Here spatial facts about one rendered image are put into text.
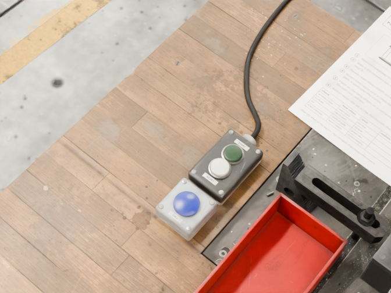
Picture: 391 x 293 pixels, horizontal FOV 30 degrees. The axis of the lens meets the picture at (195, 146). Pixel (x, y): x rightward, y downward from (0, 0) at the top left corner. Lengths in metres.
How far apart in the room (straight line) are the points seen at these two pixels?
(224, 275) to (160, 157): 0.22
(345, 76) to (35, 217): 0.56
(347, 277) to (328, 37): 0.44
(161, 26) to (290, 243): 1.45
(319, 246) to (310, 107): 0.25
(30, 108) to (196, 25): 1.09
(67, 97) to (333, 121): 1.25
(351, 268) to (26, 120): 1.39
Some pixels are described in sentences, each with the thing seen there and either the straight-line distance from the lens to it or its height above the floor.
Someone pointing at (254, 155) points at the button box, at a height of 0.93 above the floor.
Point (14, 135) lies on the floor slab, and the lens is 2.27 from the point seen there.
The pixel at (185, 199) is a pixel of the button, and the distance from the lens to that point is 1.09.
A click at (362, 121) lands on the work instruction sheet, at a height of 0.90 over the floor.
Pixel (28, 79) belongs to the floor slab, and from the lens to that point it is 2.37.
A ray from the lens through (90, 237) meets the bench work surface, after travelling 1.11.
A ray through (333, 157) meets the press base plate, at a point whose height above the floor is 0.90.
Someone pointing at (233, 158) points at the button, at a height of 0.94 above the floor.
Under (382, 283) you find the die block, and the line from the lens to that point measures 1.09.
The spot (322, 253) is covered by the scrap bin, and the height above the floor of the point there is 0.90.
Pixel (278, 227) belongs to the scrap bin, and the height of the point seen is 0.91.
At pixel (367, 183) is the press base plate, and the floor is 0.90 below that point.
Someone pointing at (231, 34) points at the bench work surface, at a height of 0.90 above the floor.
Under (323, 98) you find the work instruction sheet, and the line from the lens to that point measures 1.24.
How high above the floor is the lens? 1.93
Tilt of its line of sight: 61 degrees down
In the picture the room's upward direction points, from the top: 3 degrees clockwise
